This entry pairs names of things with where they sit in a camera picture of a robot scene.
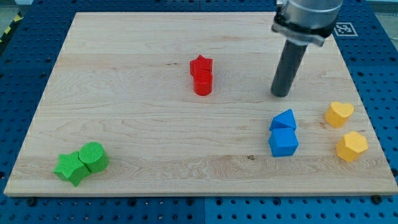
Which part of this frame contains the white fiducial marker tag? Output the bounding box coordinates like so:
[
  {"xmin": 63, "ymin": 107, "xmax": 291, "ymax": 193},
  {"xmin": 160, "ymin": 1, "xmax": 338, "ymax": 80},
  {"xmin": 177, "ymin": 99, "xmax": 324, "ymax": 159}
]
[{"xmin": 334, "ymin": 22, "xmax": 358, "ymax": 37}]

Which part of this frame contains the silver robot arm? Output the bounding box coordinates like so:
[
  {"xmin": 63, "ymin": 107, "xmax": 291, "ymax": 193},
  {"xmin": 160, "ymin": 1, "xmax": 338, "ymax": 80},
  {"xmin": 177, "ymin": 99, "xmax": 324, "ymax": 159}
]
[{"xmin": 271, "ymin": 0, "xmax": 343, "ymax": 47}]

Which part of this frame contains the blue cube block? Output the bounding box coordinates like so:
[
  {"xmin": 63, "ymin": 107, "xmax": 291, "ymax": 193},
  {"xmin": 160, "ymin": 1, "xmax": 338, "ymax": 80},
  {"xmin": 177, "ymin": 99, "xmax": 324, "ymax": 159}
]
[{"xmin": 269, "ymin": 128, "xmax": 299, "ymax": 157}]

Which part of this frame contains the wooden board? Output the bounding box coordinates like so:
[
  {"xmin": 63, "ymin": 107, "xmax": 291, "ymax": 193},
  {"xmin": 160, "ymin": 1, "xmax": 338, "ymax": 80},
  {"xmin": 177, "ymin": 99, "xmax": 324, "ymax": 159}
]
[{"xmin": 4, "ymin": 12, "xmax": 397, "ymax": 197}]

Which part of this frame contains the yellow hexagon block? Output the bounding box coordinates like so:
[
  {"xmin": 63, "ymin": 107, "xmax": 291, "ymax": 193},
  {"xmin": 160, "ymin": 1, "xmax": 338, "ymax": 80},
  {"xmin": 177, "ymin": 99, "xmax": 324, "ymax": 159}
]
[{"xmin": 336, "ymin": 131, "xmax": 368, "ymax": 162}]

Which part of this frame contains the yellow heart block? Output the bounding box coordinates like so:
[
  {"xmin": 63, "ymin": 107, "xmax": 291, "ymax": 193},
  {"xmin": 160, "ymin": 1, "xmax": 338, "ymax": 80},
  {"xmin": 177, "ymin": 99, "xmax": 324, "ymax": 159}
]
[{"xmin": 324, "ymin": 101, "xmax": 354, "ymax": 128}]

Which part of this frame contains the green star block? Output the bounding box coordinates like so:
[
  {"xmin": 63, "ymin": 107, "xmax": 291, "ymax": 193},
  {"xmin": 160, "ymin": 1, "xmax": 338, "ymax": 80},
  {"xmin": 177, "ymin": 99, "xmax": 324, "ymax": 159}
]
[{"xmin": 53, "ymin": 151, "xmax": 90, "ymax": 187}]

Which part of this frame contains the green cylinder block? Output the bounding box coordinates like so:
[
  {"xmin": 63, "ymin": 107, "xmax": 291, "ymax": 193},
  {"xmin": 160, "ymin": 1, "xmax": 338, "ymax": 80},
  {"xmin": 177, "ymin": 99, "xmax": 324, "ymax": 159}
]
[{"xmin": 78, "ymin": 142, "xmax": 109, "ymax": 173}]

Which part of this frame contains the red cylinder block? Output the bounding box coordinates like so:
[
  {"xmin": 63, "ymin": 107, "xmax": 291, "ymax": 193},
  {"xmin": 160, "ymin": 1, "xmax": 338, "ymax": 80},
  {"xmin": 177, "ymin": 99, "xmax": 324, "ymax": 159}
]
[{"xmin": 193, "ymin": 70, "xmax": 213, "ymax": 96}]

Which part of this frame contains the red star block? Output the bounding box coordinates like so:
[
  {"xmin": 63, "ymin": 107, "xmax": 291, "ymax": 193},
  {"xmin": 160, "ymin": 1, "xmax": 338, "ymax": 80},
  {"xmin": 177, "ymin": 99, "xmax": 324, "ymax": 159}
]
[{"xmin": 189, "ymin": 55, "xmax": 213, "ymax": 76}]

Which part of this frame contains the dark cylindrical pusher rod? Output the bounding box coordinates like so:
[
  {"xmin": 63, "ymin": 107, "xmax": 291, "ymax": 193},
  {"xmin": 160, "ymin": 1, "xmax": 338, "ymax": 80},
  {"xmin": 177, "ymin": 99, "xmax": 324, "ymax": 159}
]
[{"xmin": 271, "ymin": 40, "xmax": 307, "ymax": 97}]

